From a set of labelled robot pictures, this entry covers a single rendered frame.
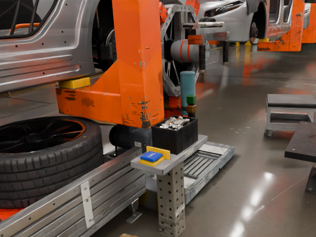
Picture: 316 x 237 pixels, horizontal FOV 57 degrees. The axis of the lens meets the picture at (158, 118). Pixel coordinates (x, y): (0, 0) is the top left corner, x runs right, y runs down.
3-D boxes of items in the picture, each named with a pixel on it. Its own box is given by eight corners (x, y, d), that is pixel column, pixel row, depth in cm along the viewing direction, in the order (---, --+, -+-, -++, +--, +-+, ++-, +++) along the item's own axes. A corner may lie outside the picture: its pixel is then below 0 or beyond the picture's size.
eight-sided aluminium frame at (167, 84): (195, 85, 214) (194, 6, 198) (203, 85, 210) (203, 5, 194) (153, 101, 171) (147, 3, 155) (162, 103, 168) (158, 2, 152)
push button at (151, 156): (149, 154, 129) (149, 150, 128) (162, 158, 125) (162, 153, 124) (140, 161, 123) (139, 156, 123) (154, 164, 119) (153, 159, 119)
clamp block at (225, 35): (216, 40, 188) (216, 31, 186) (229, 39, 183) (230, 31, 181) (213, 40, 184) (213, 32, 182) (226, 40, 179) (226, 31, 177)
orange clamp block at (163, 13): (157, 14, 166) (150, 2, 159) (169, 13, 162) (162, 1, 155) (153, 24, 163) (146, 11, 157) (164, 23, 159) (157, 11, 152)
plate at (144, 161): (149, 155, 130) (149, 154, 129) (164, 159, 125) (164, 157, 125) (138, 162, 123) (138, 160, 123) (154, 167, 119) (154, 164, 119)
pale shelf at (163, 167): (179, 135, 160) (179, 130, 159) (208, 141, 151) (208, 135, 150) (130, 167, 126) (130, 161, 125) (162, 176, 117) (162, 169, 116)
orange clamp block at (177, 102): (169, 93, 187) (168, 106, 188) (179, 94, 182) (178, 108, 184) (174, 92, 192) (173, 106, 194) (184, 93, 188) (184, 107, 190)
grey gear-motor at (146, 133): (118, 159, 215) (114, 114, 205) (165, 171, 192) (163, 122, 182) (100, 169, 201) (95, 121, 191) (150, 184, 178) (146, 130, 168)
